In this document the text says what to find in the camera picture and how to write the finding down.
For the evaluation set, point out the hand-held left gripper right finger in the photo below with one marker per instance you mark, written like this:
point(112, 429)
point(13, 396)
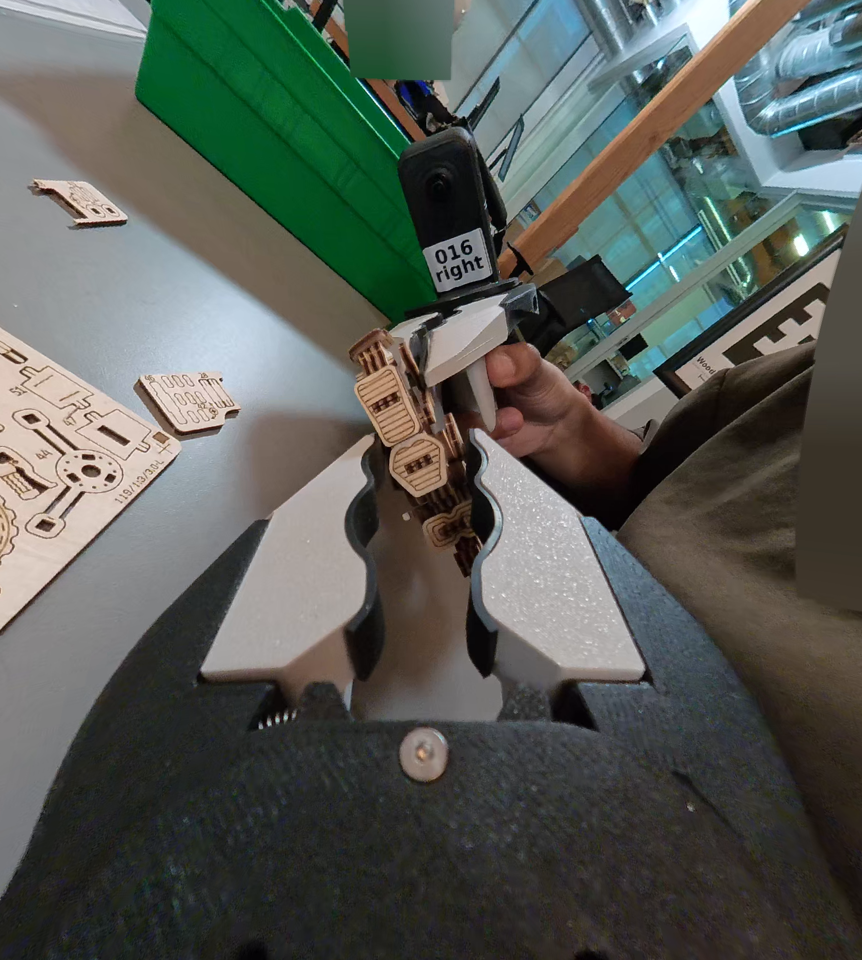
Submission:
point(558, 592)

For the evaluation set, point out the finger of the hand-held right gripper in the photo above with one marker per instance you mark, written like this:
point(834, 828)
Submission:
point(404, 352)
point(468, 337)

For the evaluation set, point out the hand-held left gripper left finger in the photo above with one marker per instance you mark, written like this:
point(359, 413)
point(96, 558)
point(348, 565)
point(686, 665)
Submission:
point(288, 592)

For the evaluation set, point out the assembled wooden model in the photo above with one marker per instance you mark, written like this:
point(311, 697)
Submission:
point(416, 465)

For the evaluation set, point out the person's right forearm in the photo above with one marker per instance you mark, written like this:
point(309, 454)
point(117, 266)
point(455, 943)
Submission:
point(700, 427)

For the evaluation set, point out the grey desk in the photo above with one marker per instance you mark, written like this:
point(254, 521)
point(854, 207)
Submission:
point(251, 315)

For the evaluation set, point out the person's right hand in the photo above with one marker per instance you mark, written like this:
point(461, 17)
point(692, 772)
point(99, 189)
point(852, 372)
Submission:
point(551, 412)

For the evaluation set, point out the black monitor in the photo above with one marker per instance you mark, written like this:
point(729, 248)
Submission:
point(588, 289)

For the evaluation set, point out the wooden beam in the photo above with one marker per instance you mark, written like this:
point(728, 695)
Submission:
point(625, 142)

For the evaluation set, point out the wooden puzzle sheet large gears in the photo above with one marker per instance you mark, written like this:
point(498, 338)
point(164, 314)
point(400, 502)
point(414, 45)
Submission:
point(123, 480)

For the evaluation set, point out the small wooden tread sheet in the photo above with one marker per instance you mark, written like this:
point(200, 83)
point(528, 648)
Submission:
point(183, 405)

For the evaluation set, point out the framed black white sign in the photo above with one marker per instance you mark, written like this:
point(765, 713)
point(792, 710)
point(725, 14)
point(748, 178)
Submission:
point(775, 322)

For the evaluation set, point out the green plastic box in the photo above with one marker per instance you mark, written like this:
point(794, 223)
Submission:
point(266, 135)

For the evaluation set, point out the small notched wooden sheet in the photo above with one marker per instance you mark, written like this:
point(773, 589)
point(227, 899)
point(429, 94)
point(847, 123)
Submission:
point(82, 204)

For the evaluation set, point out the instruction booklet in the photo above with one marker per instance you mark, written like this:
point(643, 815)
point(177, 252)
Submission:
point(63, 15)

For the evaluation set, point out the silver ventilation duct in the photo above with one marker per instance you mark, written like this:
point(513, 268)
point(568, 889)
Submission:
point(813, 82)
point(603, 26)

